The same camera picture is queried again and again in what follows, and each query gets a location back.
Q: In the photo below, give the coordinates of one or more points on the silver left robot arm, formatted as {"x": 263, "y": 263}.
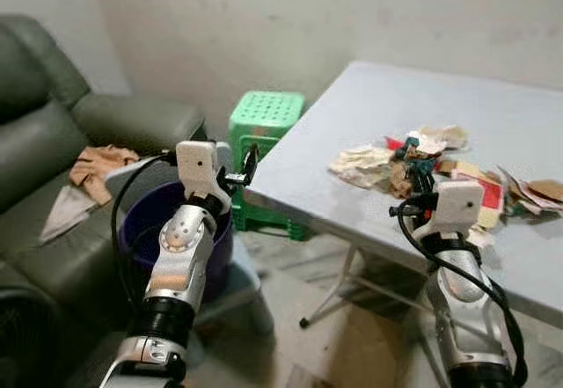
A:
{"x": 176, "y": 265}

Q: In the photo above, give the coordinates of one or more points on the red and white packet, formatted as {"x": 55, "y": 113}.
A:
{"x": 491, "y": 193}

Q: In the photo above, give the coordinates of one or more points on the grey plastic stool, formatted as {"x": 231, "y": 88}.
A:
{"x": 242, "y": 287}

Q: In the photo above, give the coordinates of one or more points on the grey folding table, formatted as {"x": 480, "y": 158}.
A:
{"x": 378, "y": 106}

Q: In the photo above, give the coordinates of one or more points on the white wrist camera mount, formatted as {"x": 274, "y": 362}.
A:
{"x": 197, "y": 166}
{"x": 457, "y": 208}

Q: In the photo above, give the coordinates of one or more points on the white crumpled tissue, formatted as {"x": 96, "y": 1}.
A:
{"x": 440, "y": 137}

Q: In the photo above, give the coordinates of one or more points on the purple plastic bucket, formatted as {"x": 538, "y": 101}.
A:
{"x": 141, "y": 230}

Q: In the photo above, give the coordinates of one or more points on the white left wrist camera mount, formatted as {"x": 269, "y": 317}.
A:
{"x": 197, "y": 166}

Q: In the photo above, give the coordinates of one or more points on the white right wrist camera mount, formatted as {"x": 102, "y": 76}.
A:
{"x": 457, "y": 208}

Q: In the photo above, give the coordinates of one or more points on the brown crumpled cloth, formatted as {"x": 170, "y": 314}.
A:
{"x": 101, "y": 166}

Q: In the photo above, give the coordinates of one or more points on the dark green leather sofa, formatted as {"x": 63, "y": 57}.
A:
{"x": 53, "y": 133}

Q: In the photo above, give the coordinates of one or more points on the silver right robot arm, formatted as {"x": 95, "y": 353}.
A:
{"x": 462, "y": 309}

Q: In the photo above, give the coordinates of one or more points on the white torn card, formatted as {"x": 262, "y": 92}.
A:
{"x": 519, "y": 194}

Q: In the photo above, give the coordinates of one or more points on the brown cardboard piece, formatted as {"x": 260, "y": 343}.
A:
{"x": 547, "y": 189}

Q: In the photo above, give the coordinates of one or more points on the small red scrap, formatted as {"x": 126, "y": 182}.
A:
{"x": 393, "y": 143}

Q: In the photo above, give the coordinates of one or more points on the brown crumpled paper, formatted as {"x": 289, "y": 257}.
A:
{"x": 400, "y": 182}

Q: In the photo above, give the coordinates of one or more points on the white crumpled paper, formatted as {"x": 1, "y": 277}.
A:
{"x": 361, "y": 166}

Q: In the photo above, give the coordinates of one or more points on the green plastic stool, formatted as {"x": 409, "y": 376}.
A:
{"x": 266, "y": 113}

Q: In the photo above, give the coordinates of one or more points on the pale grey folded cloth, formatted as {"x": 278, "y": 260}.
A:
{"x": 66, "y": 212}

